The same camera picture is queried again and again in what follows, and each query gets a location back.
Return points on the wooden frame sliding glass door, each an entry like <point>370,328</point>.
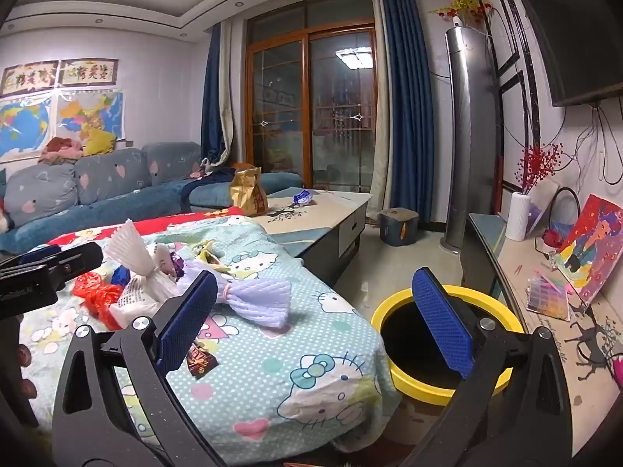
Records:
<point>282,107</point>

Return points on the blue white snack wrapper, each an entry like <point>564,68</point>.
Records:
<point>301,198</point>

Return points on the blue sofa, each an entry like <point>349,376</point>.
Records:
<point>121,204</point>

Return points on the colour sample box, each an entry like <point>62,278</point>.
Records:
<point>550,296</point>

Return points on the red plastic bag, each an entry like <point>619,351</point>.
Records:
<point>95,296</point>

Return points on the dark blue cloth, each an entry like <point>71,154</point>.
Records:
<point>214,180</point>

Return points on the grey tower air conditioner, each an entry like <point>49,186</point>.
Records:
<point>469,131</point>

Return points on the red artificial flowers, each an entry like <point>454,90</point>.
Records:
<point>538,163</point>

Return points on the country map poster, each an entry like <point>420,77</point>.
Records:
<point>87,109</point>

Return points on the black wall television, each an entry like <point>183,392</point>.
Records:
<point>574,34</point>

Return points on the red blanket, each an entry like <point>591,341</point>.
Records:
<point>97,233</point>

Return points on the yellow wrapper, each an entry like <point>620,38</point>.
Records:
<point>211,255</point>

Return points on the colourful figure painting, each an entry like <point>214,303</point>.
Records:
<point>591,243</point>

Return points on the purple foam net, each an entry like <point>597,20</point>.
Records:
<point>263,301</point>

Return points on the embroidered wall banner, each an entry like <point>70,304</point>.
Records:
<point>90,72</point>
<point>29,79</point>

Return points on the grey television cabinet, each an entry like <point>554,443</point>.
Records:
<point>516,262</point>

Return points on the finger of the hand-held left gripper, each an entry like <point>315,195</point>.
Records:
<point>41,254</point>
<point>82,258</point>

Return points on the yellow cushion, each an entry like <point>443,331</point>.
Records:
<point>100,142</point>

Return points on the grey coffee table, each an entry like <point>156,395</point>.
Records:
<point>331,214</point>

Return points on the purple wrapper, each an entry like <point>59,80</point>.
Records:
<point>176,265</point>

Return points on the pale canvas board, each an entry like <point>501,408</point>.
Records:
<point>542,204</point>

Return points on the pink clothes pile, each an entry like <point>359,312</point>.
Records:
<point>61,151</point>

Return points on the brown paper bag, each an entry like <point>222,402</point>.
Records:
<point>248,194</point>

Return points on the brown candy wrapper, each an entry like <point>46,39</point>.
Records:
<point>200,362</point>

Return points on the yellow round bin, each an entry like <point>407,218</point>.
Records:
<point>413,390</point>

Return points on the white foam net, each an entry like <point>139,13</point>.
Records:
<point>129,245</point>

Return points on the grey heart print sofa cushion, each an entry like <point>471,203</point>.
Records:
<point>41,194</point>
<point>112,175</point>
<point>173,163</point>

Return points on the dark storage stool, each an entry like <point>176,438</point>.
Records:
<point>396,228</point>

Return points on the beige curtain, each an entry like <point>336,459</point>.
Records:
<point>233,97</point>
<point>379,155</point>

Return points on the white ribbed vase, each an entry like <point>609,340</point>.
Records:
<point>518,216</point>

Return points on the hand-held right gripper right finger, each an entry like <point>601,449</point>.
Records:
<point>445,321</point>

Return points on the world map poster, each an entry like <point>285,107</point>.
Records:
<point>24,126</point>

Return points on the cartoon cat printed blanket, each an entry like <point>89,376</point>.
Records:
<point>292,331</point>

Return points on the blue curtain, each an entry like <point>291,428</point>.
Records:
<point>211,97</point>
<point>409,97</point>

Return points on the person's left hand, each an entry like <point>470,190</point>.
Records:
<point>23,355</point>

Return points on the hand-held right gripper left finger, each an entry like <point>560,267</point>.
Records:
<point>187,321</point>

